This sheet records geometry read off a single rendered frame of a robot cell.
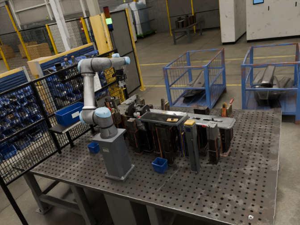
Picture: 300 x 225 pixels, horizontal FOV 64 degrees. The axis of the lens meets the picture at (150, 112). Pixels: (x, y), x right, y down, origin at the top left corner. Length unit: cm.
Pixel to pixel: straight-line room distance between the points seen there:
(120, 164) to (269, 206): 113
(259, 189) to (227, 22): 849
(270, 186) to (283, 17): 828
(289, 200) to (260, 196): 103
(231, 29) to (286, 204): 793
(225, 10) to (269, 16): 151
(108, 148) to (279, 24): 859
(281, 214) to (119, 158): 163
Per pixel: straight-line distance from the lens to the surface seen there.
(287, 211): 279
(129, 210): 228
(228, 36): 1003
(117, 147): 198
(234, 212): 176
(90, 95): 200
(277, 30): 987
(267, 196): 189
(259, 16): 982
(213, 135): 196
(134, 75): 597
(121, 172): 211
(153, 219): 209
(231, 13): 989
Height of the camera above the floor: 202
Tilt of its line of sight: 24 degrees down
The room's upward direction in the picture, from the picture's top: 12 degrees counter-clockwise
